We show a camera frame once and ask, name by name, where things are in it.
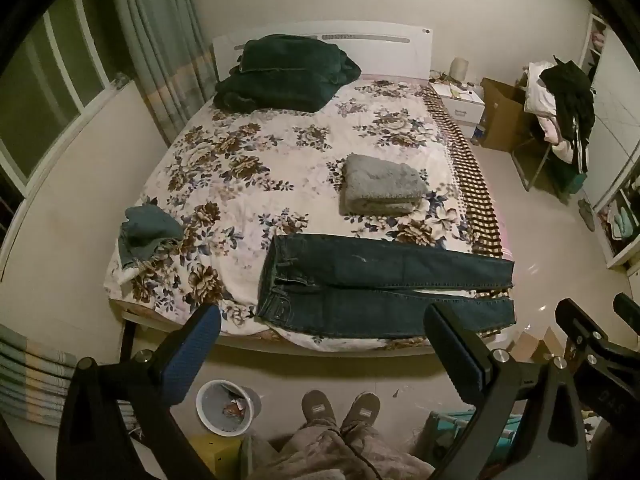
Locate person's right shoe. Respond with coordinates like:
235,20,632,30
340,392,382,436

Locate white nightstand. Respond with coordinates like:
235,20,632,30
431,81,486,139

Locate grey slipper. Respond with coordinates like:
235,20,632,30
577,199,597,232

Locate person's legs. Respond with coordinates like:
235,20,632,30
245,422,436,480

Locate teal fringed cloth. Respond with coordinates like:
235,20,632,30
118,205,186,272

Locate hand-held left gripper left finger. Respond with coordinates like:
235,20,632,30
57,304,222,480

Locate person's shoe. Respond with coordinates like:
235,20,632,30
340,392,382,436
301,390,339,436

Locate pile of white clothes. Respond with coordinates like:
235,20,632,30
522,61,576,161

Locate white framed window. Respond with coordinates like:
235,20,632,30
0,0,126,183

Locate dark blue jeans pants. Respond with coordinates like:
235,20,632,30
256,233,516,341

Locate teal plastic crate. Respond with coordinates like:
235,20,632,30
425,410,521,461

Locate white bed frame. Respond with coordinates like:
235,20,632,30
110,21,501,361

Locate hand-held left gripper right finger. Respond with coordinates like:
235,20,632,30
424,302,588,480

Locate brown checkered blanket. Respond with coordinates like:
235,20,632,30
424,85,506,261

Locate white trash bin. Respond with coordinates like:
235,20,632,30
196,380,262,436

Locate large cardboard box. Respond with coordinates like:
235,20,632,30
480,77,534,153

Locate yellow box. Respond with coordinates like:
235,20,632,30
192,435,244,480

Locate green plaid curtain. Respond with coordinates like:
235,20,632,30
107,0,219,148

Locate black garment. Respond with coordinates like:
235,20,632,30
539,57,596,173

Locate striped green cloth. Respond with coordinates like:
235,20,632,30
0,325,132,429

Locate floral printed blanket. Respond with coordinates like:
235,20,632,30
103,77,516,352

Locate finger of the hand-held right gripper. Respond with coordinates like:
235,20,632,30
613,292,640,328
555,298,617,361

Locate grey folded towel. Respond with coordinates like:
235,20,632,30
339,153,430,217

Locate white open shelf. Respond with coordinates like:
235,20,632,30
580,10,640,271

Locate dark green blanket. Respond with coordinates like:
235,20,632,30
214,34,362,112

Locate small cardboard box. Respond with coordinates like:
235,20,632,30
510,327,567,367

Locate black cable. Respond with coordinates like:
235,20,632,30
327,427,375,480

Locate person's left shoe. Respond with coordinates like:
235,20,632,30
301,390,339,436

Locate metal folding chair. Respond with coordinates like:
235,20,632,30
510,125,588,196

